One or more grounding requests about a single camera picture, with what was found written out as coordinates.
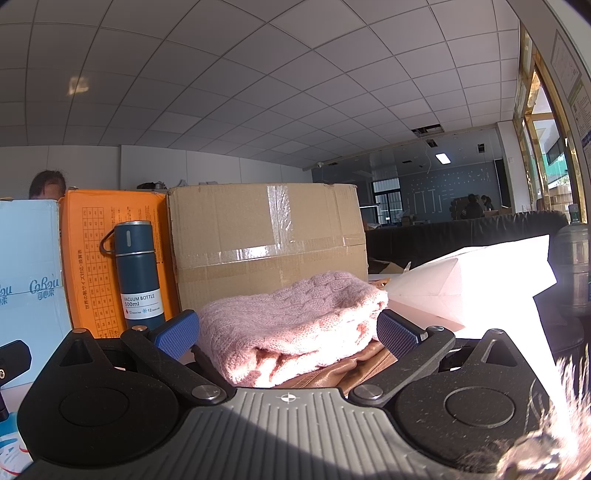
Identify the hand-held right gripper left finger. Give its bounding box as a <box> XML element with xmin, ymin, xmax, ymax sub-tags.
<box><xmin>55</xmin><ymin>309</ymin><xmax>228</xmax><ymax>407</ymax></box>

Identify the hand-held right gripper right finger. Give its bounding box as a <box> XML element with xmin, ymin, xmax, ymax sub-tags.
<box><xmin>348</xmin><ymin>308</ymin><xmax>532</xmax><ymax>408</ymax></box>

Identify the pink knitted sweater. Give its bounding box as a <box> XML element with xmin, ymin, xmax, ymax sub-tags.
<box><xmin>196</xmin><ymin>271</ymin><xmax>389</xmax><ymax>387</ymax></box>

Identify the brown leather garment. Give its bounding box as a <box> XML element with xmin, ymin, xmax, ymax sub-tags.
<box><xmin>191</xmin><ymin>340</ymin><xmax>399</xmax><ymax>398</ymax></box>

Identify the dark blue vacuum bottle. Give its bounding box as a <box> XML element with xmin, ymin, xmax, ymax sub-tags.
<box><xmin>100</xmin><ymin>220</ymin><xmax>166</xmax><ymax>331</ymax></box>

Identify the flat cardboard piece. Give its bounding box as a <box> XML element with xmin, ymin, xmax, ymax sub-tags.
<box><xmin>368</xmin><ymin>258</ymin><xmax>413</xmax><ymax>278</ymax></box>

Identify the white blue printed pack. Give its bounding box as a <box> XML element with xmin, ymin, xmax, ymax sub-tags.
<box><xmin>0</xmin><ymin>406</ymin><xmax>34</xmax><ymax>477</ymax></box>

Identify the light blue cardboard box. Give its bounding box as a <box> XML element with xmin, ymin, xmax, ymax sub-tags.
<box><xmin>0</xmin><ymin>198</ymin><xmax>72</xmax><ymax>388</ymax></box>

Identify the white paper bag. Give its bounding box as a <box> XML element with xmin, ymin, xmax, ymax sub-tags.
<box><xmin>384</xmin><ymin>234</ymin><xmax>558</xmax><ymax>333</ymax></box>

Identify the black sofa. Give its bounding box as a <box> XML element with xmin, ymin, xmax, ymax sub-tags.
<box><xmin>366</xmin><ymin>210</ymin><xmax>570</xmax><ymax>269</ymax></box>

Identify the orange printed box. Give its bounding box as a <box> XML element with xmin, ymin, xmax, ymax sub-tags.
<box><xmin>59</xmin><ymin>188</ymin><xmax>181</xmax><ymax>337</ymax></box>

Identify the taped brown cardboard box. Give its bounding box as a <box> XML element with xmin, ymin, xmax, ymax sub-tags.
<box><xmin>166</xmin><ymin>183</ymin><xmax>369</xmax><ymax>319</ymax></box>

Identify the beige fur trim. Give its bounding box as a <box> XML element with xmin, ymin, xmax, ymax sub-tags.
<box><xmin>501</xmin><ymin>353</ymin><xmax>591</xmax><ymax>480</ymax></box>

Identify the clear water jug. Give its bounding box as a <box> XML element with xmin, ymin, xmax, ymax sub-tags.
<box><xmin>551</xmin><ymin>203</ymin><xmax>591</xmax><ymax>319</ymax></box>

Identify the white wall notice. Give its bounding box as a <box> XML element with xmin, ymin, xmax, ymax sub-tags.
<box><xmin>550</xmin><ymin>31</ymin><xmax>583</xmax><ymax>95</ymax></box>

